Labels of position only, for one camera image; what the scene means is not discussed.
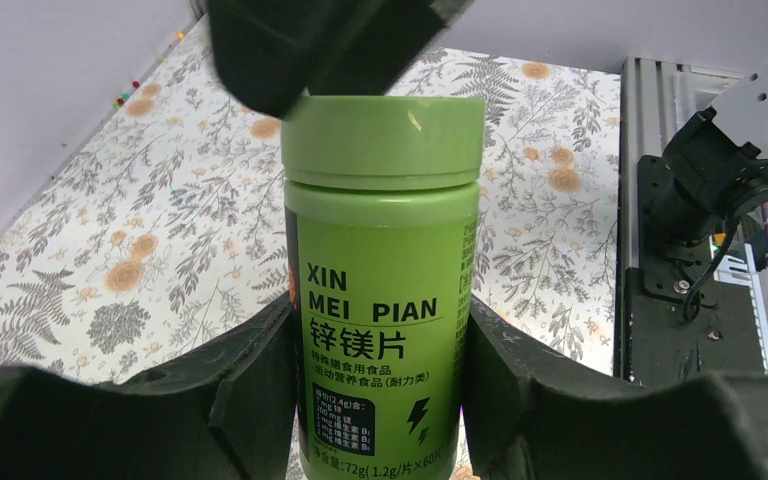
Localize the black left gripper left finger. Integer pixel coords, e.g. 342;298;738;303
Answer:
0;296;296;479

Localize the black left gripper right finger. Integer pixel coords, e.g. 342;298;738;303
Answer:
462;299;768;479

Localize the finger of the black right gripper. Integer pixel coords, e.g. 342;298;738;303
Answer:
207;0;471;118

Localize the green bottle cap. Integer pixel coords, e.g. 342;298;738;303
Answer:
281;96;486;191

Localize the green pill bottle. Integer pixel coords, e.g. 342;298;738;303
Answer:
285;182;479;479

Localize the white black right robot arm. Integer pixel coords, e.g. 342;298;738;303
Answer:
206;1;768;240

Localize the floral patterned table mat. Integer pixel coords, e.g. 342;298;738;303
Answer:
0;23;621;385

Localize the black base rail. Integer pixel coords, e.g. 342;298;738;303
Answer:
613;57;768;386

